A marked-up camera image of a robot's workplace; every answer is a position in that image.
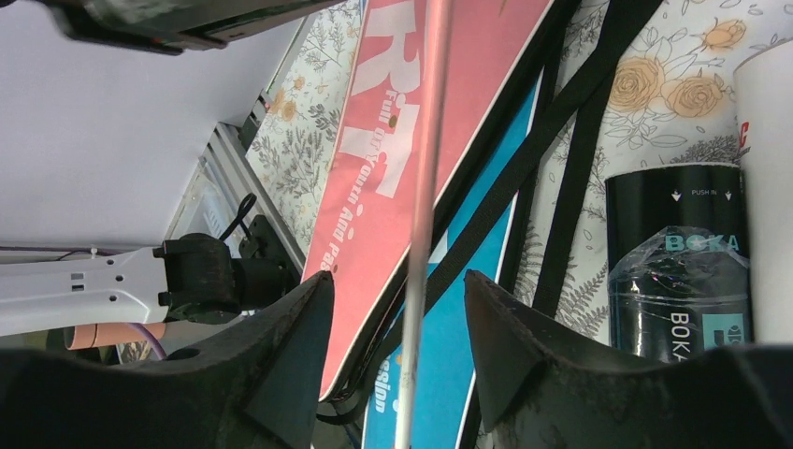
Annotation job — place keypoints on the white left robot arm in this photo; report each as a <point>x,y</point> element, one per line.
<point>195,278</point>

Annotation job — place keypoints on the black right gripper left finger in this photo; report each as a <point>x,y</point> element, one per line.
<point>253,385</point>

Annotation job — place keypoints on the white cardboard tube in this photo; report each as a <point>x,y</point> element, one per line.
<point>764,115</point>

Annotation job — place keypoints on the black shuttlecock tube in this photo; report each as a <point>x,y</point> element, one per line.
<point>678,260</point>

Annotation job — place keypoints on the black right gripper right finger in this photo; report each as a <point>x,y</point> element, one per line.
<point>543,385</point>

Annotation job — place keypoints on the pink racket cover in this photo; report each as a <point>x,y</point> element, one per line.
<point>362,229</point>

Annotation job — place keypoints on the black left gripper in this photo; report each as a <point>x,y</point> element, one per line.
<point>171,27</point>

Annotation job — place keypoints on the aluminium slotted rail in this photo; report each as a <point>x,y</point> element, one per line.
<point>222,177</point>

